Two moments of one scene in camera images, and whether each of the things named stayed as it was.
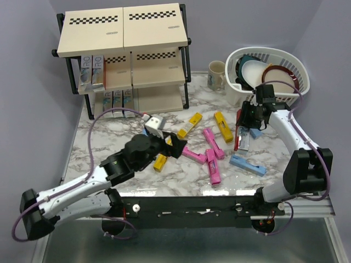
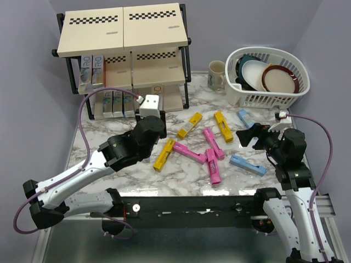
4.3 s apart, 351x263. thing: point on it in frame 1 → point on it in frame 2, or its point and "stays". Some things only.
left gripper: [174, 150] → [163, 118]
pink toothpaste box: [219, 152] stays
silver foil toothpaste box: [97, 69] stays
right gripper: [243, 117] → [257, 130]
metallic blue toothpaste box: [117, 102] stays
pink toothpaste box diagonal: [213, 167] stays
